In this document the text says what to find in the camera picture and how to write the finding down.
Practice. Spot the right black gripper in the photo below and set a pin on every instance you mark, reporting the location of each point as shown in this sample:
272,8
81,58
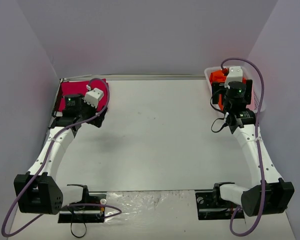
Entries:
215,89

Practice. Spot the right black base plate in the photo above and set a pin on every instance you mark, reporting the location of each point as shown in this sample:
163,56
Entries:
209,210

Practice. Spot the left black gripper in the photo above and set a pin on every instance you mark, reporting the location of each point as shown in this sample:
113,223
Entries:
95,116

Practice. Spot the white plastic basket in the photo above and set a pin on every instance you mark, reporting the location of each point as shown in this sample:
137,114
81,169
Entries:
256,94

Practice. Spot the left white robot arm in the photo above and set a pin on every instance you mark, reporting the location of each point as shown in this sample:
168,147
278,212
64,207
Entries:
37,191

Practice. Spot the folded magenta t-shirt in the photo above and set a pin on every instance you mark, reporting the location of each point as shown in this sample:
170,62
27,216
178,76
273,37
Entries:
80,87

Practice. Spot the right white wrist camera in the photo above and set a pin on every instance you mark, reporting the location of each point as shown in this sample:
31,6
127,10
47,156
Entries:
235,74

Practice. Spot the orange t-shirt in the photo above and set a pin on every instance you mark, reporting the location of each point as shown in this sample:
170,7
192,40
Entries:
218,76

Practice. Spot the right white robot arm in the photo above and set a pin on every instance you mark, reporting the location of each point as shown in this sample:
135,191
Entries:
268,187

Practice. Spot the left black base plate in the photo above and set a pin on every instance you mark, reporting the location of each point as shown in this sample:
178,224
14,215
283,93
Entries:
84,214

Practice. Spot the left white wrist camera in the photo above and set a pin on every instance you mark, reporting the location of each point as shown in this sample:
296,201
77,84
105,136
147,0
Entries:
93,97

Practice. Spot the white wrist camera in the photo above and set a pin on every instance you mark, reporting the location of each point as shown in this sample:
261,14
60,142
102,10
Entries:
93,97
235,74

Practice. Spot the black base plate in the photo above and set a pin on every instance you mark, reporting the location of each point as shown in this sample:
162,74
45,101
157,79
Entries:
209,210
84,214

